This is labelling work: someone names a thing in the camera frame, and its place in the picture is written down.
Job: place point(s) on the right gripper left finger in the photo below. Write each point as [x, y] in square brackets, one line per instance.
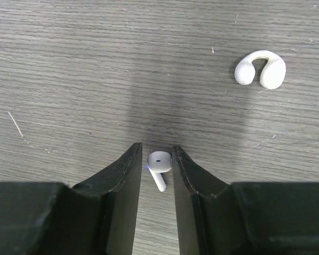
[95, 216]

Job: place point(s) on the white stem earbud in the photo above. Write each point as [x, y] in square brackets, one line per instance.
[159, 162]

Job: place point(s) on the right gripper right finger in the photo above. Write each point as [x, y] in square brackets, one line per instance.
[214, 217]

